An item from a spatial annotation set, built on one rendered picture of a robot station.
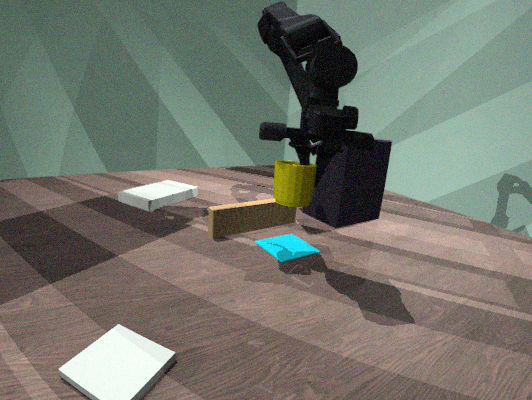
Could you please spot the tan curved flat bar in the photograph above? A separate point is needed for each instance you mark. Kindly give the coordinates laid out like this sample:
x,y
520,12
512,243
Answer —
x,y
231,219

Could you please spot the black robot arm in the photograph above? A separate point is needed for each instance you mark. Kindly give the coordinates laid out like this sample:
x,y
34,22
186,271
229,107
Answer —
x,y
296,38

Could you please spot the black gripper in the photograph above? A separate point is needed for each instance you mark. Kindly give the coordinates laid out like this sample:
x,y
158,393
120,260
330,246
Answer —
x,y
299,139

